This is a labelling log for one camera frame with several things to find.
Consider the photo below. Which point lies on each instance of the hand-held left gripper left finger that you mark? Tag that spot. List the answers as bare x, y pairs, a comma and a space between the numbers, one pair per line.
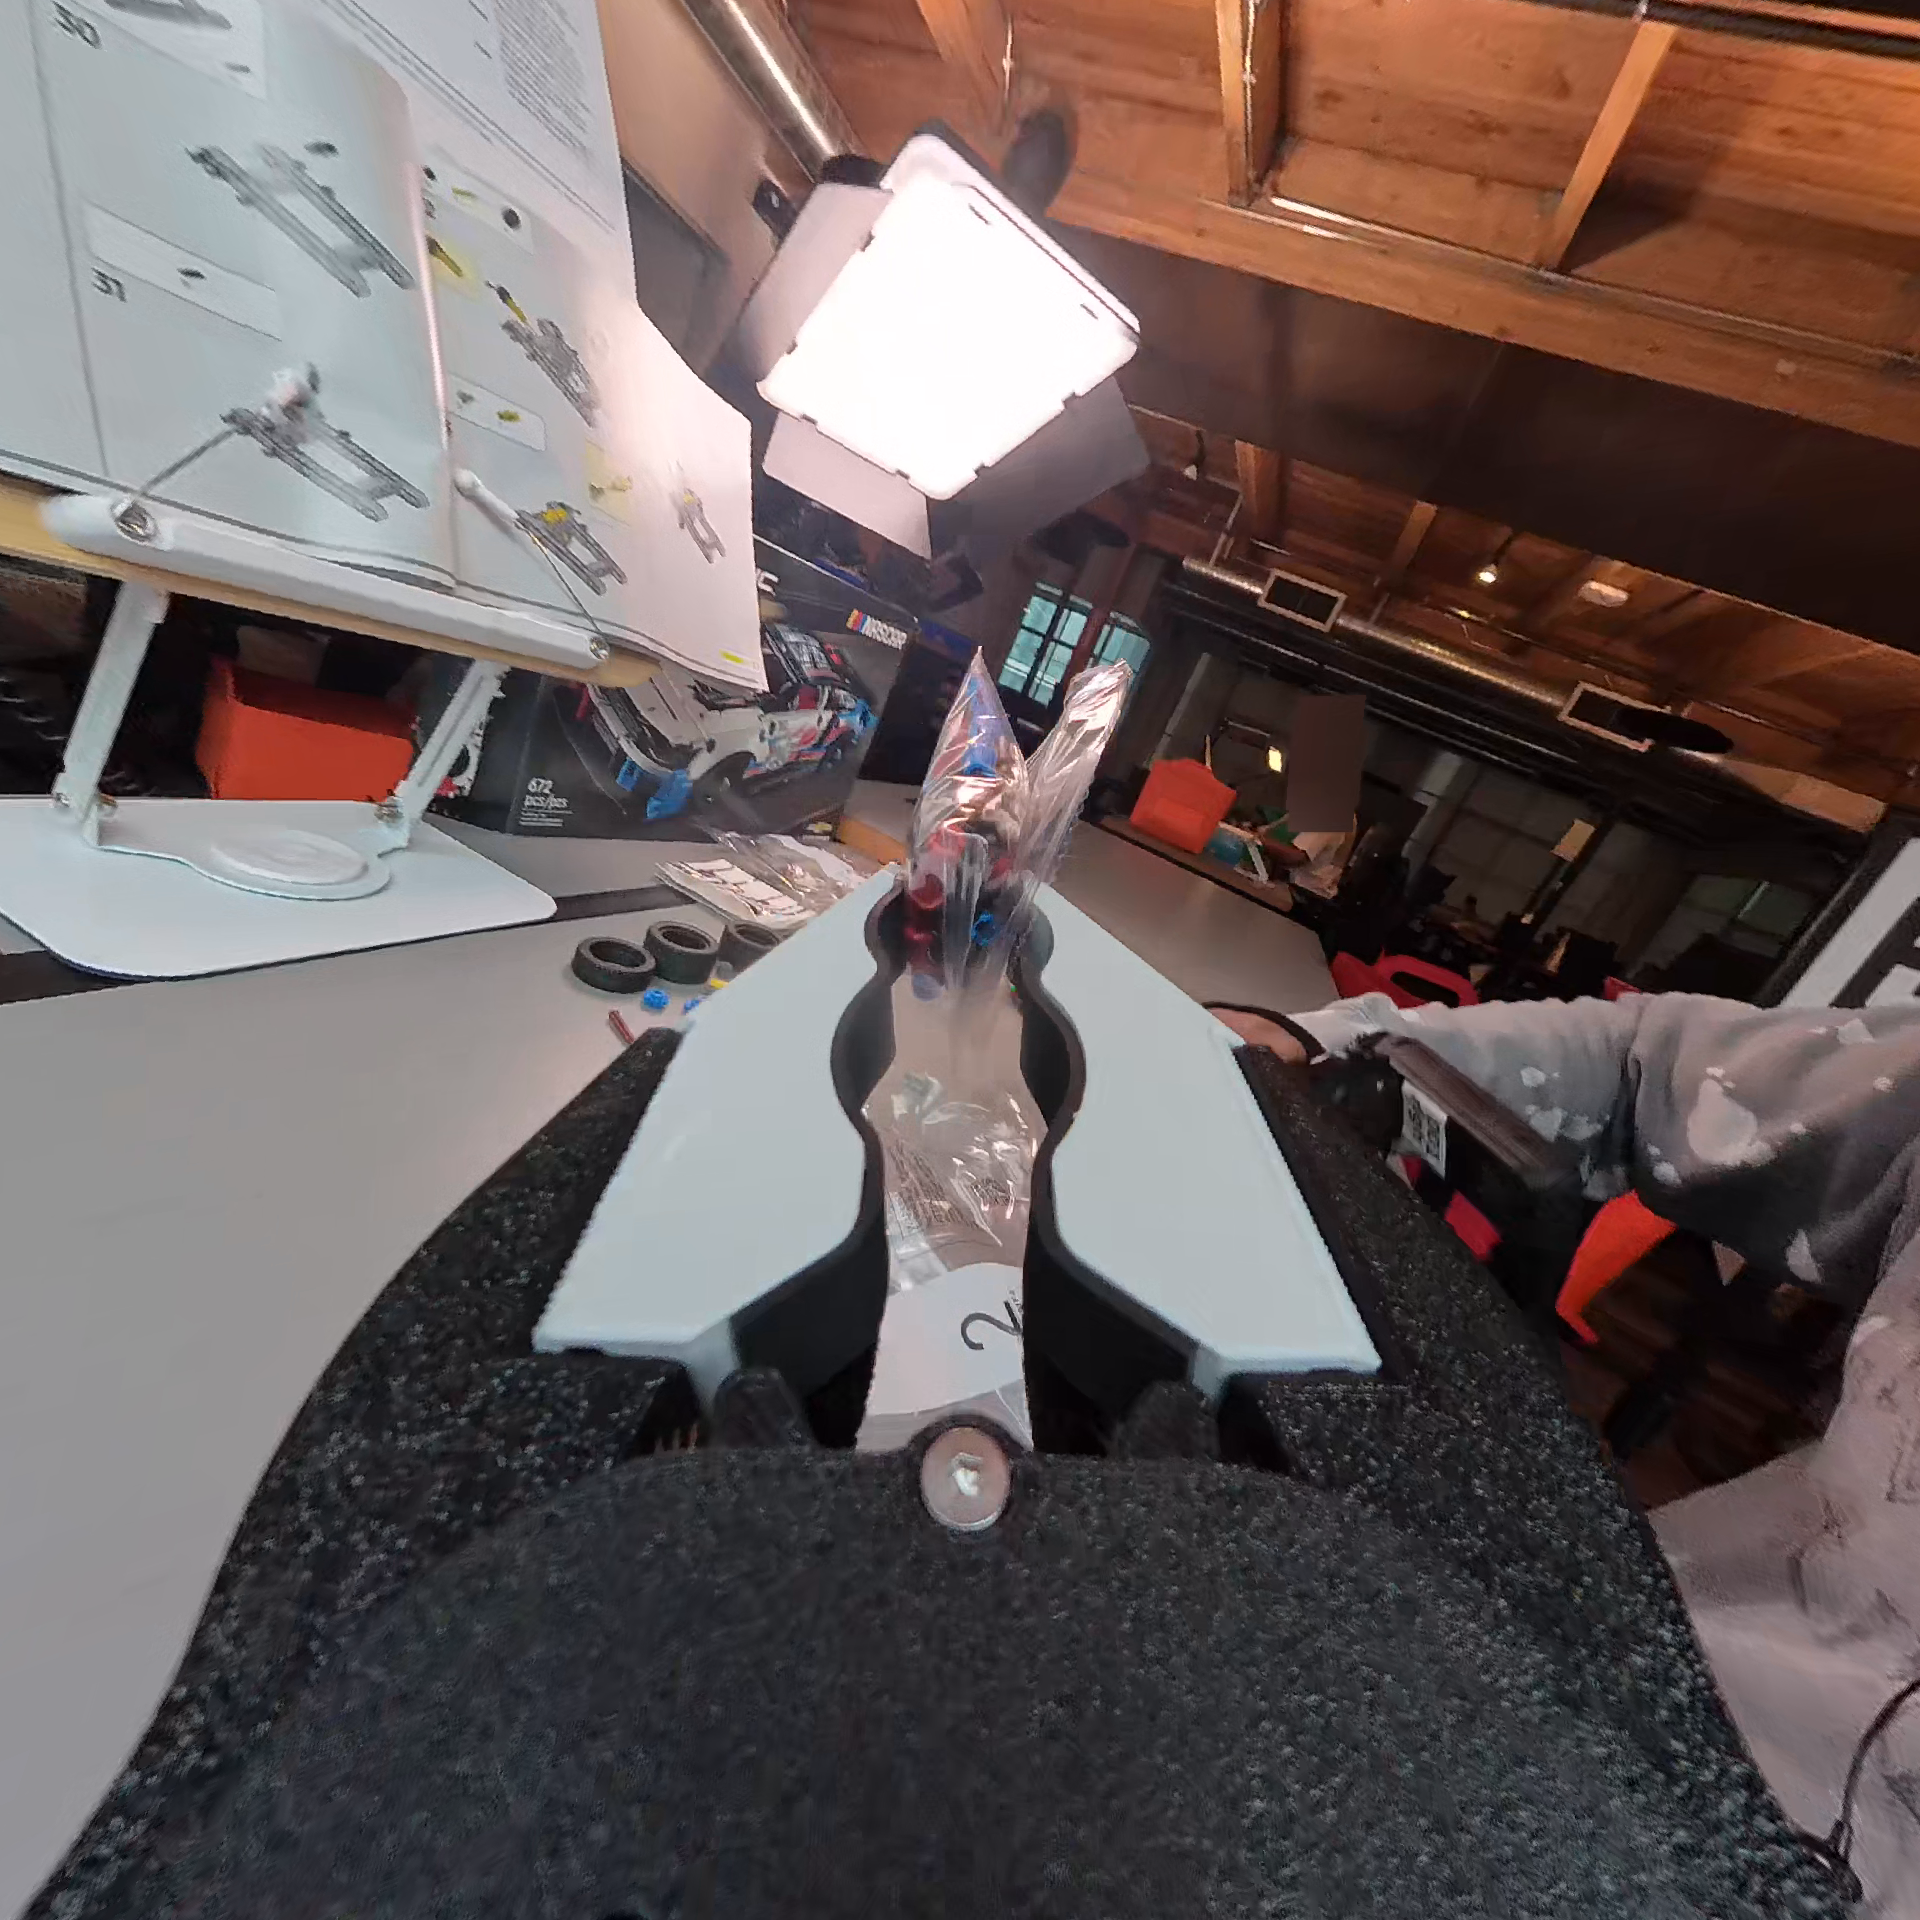
721, 1172

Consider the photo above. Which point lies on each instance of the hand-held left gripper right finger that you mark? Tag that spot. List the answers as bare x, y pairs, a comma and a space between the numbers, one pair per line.
1184, 1184

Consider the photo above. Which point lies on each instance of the clear plastic bag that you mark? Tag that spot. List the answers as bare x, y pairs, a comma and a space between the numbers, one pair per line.
974, 840

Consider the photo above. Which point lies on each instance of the person's right forearm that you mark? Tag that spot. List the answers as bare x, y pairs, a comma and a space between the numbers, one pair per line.
1725, 1109

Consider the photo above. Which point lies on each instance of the grey desk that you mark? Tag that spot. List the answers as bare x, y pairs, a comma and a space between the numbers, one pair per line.
225, 1201

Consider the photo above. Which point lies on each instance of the person's right hand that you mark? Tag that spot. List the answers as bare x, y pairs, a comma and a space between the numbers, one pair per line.
1260, 1031

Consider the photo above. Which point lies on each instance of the red chair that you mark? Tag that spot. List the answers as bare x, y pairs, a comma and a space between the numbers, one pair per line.
1403, 984

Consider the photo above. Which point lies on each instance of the small black toy tire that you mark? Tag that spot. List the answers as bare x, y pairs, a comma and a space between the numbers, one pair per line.
681, 955
750, 943
614, 963

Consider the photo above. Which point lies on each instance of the orange plastic bin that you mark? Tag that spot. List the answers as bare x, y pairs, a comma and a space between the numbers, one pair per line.
1182, 804
301, 734

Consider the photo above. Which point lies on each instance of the toy car set box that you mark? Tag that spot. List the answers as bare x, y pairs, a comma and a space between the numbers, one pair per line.
750, 720

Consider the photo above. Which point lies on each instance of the white book stand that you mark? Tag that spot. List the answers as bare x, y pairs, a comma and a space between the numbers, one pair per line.
301, 902

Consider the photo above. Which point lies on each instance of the person's grey hoodie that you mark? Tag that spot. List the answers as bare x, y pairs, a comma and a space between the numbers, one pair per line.
1830, 1500

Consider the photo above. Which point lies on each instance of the LED panel light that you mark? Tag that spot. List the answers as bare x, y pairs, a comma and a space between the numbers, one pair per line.
945, 329

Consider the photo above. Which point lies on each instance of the building instruction booklet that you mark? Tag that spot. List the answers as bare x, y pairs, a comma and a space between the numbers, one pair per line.
225, 224

